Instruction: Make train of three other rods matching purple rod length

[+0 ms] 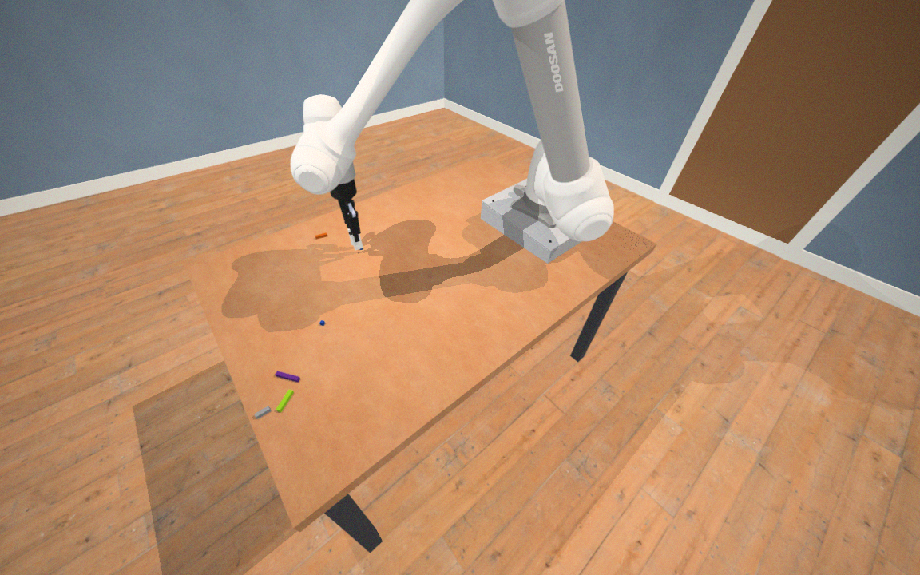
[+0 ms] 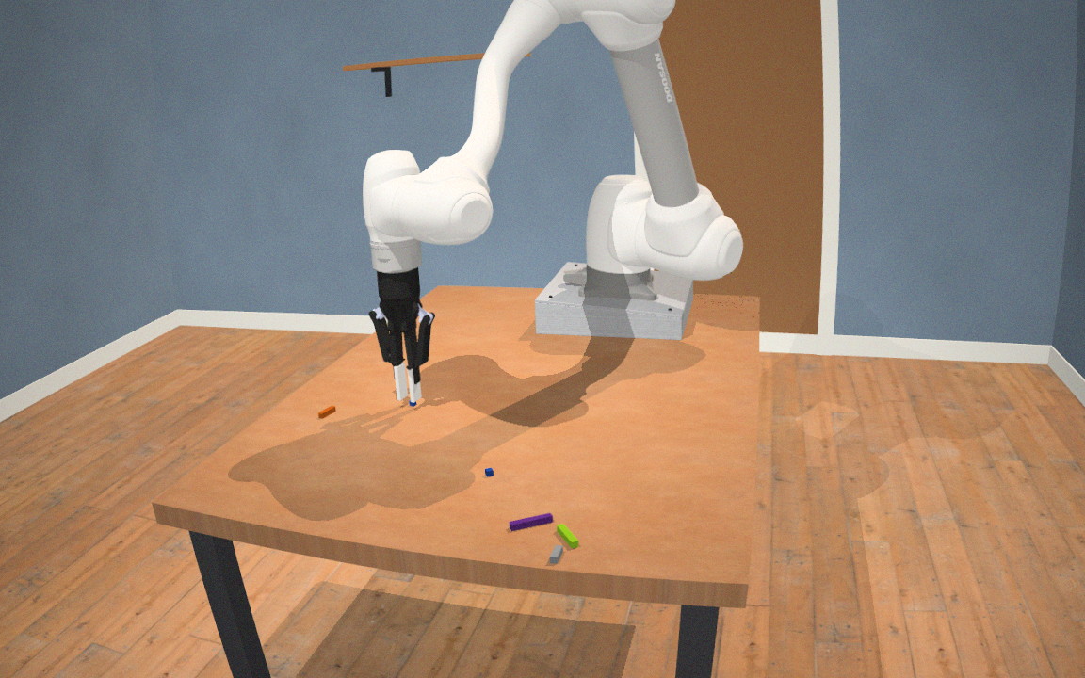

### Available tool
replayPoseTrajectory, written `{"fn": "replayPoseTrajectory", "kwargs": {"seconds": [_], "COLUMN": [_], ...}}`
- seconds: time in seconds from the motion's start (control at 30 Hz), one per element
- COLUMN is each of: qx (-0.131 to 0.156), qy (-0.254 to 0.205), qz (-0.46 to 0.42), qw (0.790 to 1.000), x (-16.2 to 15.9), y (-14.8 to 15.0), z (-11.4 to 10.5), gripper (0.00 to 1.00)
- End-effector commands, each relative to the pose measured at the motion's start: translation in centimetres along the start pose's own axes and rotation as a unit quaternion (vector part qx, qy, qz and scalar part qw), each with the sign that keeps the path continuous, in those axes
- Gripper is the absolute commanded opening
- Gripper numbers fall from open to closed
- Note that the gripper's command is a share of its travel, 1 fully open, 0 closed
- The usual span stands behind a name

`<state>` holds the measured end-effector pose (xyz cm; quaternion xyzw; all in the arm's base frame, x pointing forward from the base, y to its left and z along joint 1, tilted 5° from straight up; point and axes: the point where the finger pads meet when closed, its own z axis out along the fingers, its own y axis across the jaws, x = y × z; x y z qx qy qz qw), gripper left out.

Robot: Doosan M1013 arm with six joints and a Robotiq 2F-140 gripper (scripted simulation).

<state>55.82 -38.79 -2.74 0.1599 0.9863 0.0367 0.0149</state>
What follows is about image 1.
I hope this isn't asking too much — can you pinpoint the purple rod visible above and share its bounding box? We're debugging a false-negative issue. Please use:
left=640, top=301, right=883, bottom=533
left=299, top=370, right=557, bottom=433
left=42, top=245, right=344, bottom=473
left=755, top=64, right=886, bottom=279
left=275, top=371, right=300, bottom=382

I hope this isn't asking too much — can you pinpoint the lime green rod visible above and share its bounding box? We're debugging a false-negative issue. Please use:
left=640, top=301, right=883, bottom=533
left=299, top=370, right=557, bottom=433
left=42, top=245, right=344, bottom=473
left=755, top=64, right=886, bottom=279
left=276, top=390, right=294, bottom=412

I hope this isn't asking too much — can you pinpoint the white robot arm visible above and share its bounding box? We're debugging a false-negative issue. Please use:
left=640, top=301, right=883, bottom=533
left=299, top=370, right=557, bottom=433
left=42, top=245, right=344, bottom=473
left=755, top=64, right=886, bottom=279
left=291, top=0, right=614, bottom=241

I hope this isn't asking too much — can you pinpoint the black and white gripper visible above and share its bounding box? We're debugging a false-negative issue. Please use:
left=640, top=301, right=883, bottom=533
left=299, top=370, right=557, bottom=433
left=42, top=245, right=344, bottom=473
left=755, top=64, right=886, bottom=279
left=330, top=179, right=363, bottom=250

